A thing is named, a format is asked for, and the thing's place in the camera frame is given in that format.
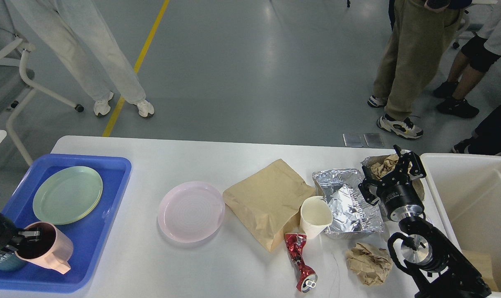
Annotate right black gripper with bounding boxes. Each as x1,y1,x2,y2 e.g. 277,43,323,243
358,144,426,222

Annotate pink mug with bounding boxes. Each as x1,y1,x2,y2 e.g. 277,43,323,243
14,222,73,275

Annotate brown paper bag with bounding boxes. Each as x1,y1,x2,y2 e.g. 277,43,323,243
222,159,316,252

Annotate pink plate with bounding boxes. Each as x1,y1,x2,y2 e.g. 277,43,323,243
157,181,226,244

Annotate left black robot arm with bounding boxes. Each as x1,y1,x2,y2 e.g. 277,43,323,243
0,212,42,256

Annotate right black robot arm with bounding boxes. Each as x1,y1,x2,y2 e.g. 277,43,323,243
358,145,491,298

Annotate foil bowl with paper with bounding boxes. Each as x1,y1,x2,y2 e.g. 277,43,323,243
361,154,425,202

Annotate teal mug yellow inside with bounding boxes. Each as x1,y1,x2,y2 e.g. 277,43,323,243
0,252,27,272

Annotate blue plastic tray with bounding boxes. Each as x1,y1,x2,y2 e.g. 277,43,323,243
0,154,132,293

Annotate crumpled aluminium foil tray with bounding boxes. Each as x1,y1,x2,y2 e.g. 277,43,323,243
312,168,385,240

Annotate green plate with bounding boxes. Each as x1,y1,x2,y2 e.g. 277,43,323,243
33,166,104,225

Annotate floor outlet plates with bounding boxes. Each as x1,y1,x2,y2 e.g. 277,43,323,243
342,133,385,148

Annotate white plastic bin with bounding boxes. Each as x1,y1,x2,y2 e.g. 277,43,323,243
421,153,501,298

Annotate white paper cup upright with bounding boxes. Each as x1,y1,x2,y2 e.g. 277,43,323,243
299,196,332,239

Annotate crumpled brown paper ball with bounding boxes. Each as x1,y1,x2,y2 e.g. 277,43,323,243
345,242,394,286

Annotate crushed red can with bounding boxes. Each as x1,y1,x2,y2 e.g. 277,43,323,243
284,233,318,293

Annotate grey office chair left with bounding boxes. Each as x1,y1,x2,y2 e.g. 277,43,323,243
0,0,84,165

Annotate person in khaki trousers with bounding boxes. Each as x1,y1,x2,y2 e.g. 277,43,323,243
367,0,471,140

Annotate person in black shorts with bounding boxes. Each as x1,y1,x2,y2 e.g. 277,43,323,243
434,0,501,118

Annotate person in white trousers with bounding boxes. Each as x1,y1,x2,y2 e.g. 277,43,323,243
12,0,155,118

